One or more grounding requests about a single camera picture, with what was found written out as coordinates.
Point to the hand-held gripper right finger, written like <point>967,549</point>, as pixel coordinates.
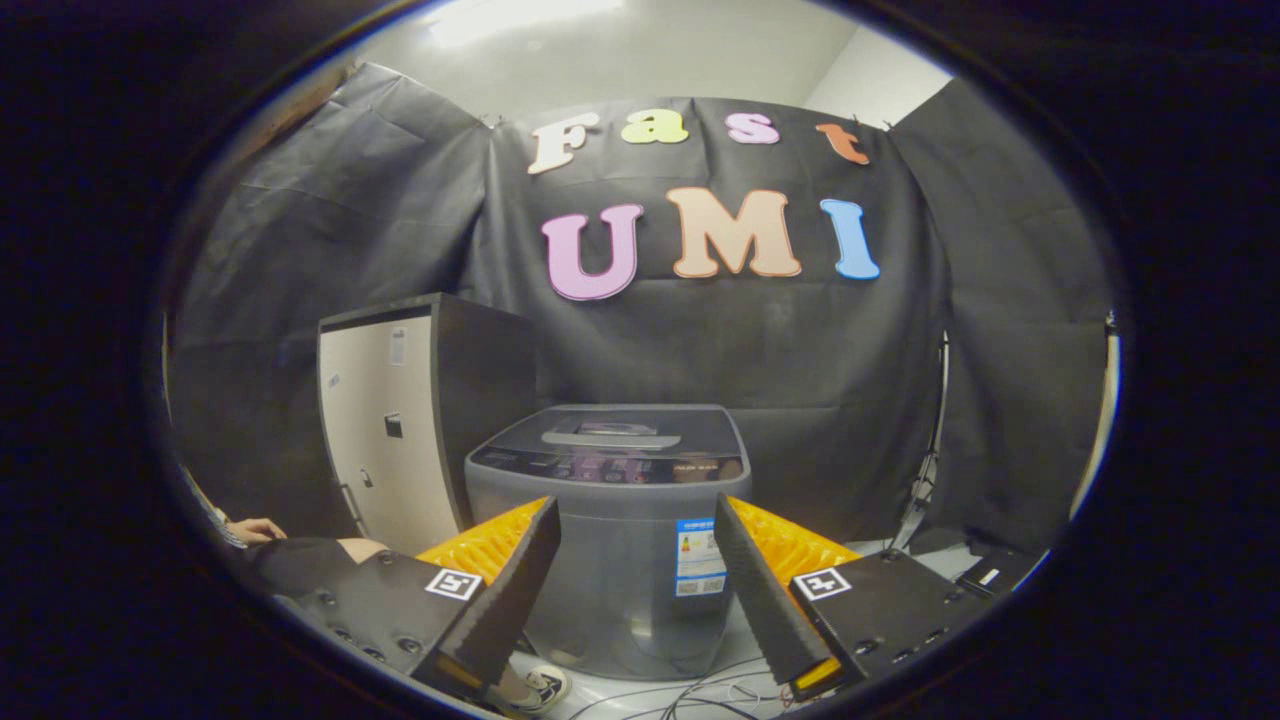
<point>765,600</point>

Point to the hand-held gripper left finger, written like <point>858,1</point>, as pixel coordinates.
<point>500,610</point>

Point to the grey washing machine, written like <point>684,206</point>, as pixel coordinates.
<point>620,570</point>

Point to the dark washing machine lid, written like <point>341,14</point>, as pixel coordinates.
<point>690,425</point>

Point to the black and white sneaker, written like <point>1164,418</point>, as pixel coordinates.
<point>545,687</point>

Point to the black light stand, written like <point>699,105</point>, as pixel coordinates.
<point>925,480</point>

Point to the person's leg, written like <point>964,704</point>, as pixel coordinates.
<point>305,565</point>

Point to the dark cabinet with beige door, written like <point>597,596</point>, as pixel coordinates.
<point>390,440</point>

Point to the black box with white label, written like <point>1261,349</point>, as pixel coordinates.
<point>995,575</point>

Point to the black backdrop cloth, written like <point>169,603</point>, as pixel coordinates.
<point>830,370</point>

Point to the white pole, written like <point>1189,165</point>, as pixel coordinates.
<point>1098,420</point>

